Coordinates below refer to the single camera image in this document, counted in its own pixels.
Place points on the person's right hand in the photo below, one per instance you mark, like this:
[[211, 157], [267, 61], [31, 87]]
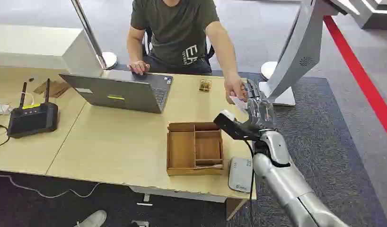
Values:
[[138, 66]]

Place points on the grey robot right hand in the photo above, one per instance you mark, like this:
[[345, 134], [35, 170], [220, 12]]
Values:
[[261, 111]]

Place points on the person's left hand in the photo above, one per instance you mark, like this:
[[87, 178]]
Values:
[[233, 86]]

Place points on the white card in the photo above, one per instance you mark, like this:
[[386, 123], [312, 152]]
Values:
[[238, 102]]

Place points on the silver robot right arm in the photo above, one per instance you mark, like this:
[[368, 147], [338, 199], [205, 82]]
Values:
[[290, 185]]

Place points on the small wooden card stand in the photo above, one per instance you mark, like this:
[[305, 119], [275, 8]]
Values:
[[205, 85]]

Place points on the grey laptop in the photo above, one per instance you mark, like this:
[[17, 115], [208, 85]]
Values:
[[118, 92]]

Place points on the round white stanchion base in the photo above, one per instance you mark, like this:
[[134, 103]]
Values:
[[268, 69]]

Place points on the person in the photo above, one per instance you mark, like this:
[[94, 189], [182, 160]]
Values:
[[177, 34]]

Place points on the steel stanchion pole with base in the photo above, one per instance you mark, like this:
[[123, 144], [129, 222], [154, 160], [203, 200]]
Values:
[[91, 37]]

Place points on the white kiosk stand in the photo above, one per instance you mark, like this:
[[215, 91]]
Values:
[[295, 53]]

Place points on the white flat device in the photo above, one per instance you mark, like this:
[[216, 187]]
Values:
[[240, 175]]

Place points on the wooden compartment box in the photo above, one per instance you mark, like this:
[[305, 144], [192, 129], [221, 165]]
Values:
[[193, 148]]

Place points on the brown cardboard piece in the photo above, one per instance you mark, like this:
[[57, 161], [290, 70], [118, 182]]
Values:
[[52, 88]]

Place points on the white cabinet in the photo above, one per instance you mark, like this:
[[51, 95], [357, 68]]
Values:
[[40, 47]]

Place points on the black router with antennas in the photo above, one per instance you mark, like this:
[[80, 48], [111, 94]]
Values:
[[32, 120]]

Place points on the grey stepped platform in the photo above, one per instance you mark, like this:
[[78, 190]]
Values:
[[369, 12]]

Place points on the white shoe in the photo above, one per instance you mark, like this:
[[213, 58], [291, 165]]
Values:
[[94, 219]]

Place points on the black and white wrist camera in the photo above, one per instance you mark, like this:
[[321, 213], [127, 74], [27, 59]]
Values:
[[234, 125]]

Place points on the white desk frame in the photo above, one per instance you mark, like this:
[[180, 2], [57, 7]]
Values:
[[168, 193]]

